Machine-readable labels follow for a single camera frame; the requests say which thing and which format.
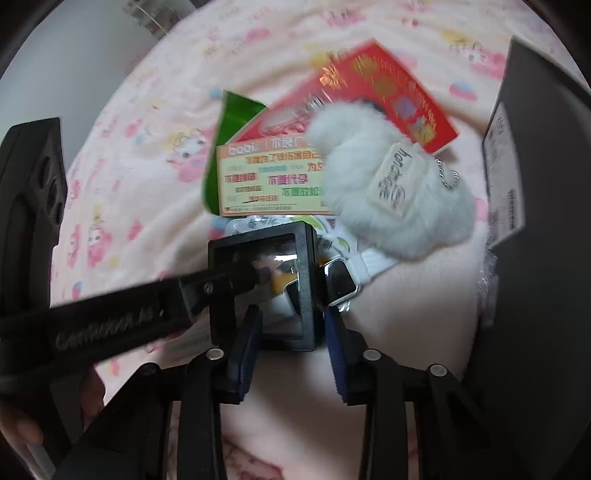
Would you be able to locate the white smartwatch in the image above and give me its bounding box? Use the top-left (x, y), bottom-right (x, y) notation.
top-left (318, 247), bottom-right (400, 315)

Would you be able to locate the orange printed card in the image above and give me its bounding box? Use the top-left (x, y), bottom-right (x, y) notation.
top-left (216, 134), bottom-right (342, 217)

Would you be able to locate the person's left hand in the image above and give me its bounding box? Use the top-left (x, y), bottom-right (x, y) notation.
top-left (0, 369), bottom-right (106, 459)

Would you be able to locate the black display frame box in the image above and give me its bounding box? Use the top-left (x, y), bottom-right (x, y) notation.
top-left (206, 220), bottom-right (324, 352)

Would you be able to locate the black storage box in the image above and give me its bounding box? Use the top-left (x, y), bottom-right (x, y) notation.
top-left (462, 37), bottom-right (591, 444)

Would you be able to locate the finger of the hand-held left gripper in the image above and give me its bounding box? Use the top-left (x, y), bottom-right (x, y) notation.
top-left (182, 261), bottom-right (264, 319)

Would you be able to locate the green snack bag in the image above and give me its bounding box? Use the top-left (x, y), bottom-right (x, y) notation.
top-left (202, 89), bottom-right (271, 215)

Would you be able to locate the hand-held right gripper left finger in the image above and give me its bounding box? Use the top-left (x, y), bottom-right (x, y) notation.
top-left (55, 305), bottom-right (266, 480)

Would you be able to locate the white fluffy plush keychain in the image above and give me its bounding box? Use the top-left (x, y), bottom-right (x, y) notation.
top-left (306, 102), bottom-right (476, 259)

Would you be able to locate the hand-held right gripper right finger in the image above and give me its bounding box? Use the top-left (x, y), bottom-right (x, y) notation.
top-left (323, 307), bottom-right (532, 480)

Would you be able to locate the red printed envelope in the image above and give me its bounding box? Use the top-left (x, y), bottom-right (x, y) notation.
top-left (228, 41), bottom-right (462, 155)

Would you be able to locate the pink printed blanket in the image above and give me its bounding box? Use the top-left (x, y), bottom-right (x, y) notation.
top-left (46, 0), bottom-right (568, 480)

